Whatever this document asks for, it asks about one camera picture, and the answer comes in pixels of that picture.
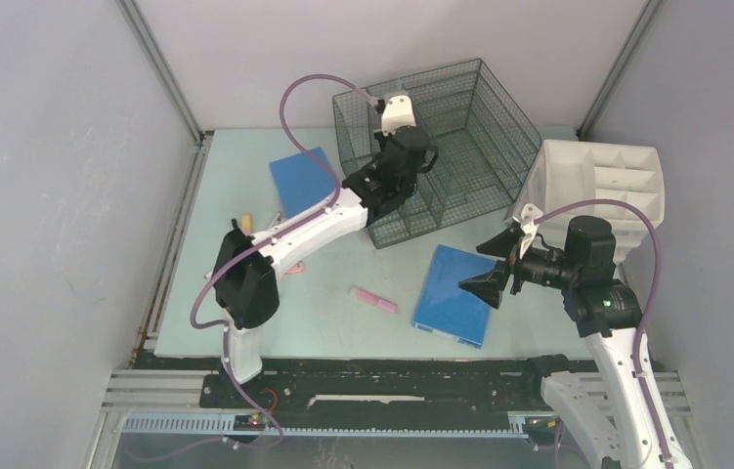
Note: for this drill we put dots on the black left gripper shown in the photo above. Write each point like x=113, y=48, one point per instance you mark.
x=379, y=138

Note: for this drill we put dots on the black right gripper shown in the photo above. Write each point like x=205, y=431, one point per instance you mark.
x=489, y=286

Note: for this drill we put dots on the blue folder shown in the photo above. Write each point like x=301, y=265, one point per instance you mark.
x=301, y=182
x=446, y=309

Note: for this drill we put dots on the pink highlighter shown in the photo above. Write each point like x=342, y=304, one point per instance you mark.
x=297, y=268
x=373, y=300

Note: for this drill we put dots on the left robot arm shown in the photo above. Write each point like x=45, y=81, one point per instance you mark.
x=249, y=266

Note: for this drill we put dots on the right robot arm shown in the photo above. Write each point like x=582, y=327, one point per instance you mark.
x=608, y=316

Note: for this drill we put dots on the white plastic drawer organizer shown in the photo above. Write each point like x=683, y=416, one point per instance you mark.
x=565, y=172

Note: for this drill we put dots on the orange highlighter with yellow cap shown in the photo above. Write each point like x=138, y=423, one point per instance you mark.
x=246, y=224

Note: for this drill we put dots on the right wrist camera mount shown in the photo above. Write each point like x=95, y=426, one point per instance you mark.
x=527, y=221

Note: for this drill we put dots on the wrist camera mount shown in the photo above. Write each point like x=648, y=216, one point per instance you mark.
x=395, y=112
x=527, y=221

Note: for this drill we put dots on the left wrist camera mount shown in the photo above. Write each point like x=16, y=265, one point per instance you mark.
x=395, y=112

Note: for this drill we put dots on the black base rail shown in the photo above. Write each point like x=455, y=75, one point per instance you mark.
x=396, y=395

